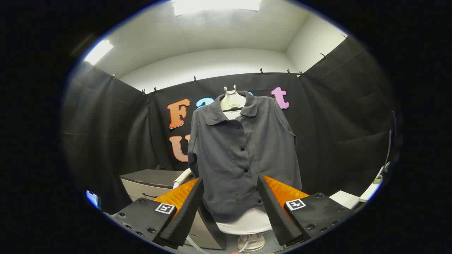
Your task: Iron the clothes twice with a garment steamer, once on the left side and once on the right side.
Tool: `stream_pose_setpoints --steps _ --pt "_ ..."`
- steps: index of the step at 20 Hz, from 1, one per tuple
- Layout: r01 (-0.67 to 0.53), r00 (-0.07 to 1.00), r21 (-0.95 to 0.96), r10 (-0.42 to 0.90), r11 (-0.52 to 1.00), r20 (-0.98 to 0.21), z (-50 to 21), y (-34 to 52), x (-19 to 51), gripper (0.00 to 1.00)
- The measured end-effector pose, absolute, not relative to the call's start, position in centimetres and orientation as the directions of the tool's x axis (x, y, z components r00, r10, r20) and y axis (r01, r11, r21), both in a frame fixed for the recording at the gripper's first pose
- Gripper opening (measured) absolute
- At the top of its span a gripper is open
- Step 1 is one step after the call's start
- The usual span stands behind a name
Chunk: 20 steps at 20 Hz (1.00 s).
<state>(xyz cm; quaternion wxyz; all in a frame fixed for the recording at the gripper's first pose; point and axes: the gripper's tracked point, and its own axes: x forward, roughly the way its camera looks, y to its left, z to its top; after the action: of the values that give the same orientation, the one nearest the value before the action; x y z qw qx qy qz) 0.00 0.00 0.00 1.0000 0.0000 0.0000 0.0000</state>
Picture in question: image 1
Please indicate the white paper sheet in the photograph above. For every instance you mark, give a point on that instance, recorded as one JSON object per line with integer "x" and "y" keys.
{"x": 344, "y": 199}

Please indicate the white garment steamer head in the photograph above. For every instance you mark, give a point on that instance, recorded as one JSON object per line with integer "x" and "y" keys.
{"x": 182, "y": 178}

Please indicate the smartphone with lit screen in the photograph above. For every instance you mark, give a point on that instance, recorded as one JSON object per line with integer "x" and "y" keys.
{"x": 92, "y": 199}

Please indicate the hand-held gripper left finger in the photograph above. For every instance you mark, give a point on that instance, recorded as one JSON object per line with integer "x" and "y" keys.
{"x": 187, "y": 215}

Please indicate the black backdrop cloth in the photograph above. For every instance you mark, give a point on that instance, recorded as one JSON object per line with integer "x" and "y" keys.
{"x": 335, "y": 123}

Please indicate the white handheld device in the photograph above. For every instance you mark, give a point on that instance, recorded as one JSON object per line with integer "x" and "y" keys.
{"x": 369, "y": 192}

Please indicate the rectangular ceiling light panel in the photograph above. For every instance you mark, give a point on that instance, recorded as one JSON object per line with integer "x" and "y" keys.
{"x": 215, "y": 5}

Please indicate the grey drawer cabinet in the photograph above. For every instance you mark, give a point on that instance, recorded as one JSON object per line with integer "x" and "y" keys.
{"x": 152, "y": 176}

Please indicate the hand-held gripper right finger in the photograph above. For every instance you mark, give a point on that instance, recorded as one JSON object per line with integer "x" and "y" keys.
{"x": 277, "y": 215}

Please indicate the dark grey button shirt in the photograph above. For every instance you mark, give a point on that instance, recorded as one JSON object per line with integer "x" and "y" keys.
{"x": 229, "y": 158}

